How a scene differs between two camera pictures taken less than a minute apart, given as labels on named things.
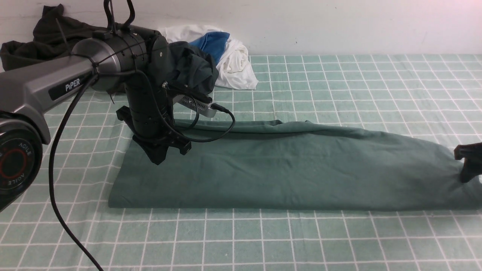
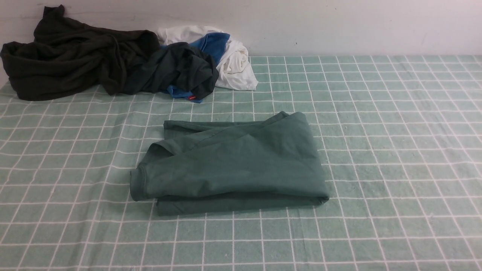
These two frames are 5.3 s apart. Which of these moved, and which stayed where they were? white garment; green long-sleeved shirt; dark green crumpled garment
Moved: green long-sleeved shirt
Stayed: dark green crumpled garment; white garment
